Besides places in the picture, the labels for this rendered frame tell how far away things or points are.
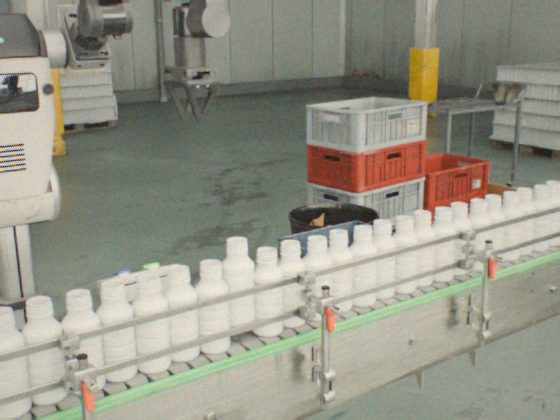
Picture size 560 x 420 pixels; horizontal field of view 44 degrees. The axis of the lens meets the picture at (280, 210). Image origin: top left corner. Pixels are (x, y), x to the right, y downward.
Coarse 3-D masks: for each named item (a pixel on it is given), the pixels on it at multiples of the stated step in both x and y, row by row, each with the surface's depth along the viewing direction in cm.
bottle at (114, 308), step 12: (108, 288) 111; (120, 288) 112; (108, 300) 112; (120, 300) 112; (96, 312) 113; (108, 312) 112; (120, 312) 112; (132, 312) 114; (108, 336) 112; (120, 336) 113; (132, 336) 114; (108, 348) 113; (120, 348) 113; (132, 348) 115; (108, 360) 113; (120, 360) 113; (120, 372) 114; (132, 372) 115
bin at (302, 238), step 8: (344, 224) 220; (352, 224) 222; (360, 224) 222; (368, 224) 219; (312, 232) 213; (320, 232) 215; (328, 232) 217; (352, 232) 223; (280, 240) 205; (296, 240) 210; (304, 240) 212; (328, 240) 218; (352, 240) 224; (280, 248) 207; (304, 248) 213; (280, 256) 207; (304, 256) 197; (472, 352) 184; (472, 360) 185; (416, 376) 174
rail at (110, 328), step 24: (528, 216) 168; (432, 240) 150; (360, 264) 139; (456, 264) 156; (264, 288) 126; (384, 288) 144; (168, 312) 115; (288, 312) 131; (96, 336) 109; (216, 336) 122; (0, 360) 101; (144, 360) 115; (48, 384) 106
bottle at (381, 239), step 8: (376, 224) 145; (384, 224) 144; (376, 232) 145; (384, 232) 144; (376, 240) 145; (384, 240) 144; (392, 240) 146; (384, 248) 144; (392, 248) 145; (384, 264) 145; (392, 264) 146; (384, 272) 145; (392, 272) 146; (384, 280) 146; (392, 280) 147; (392, 288) 147; (376, 296) 147; (384, 296) 147
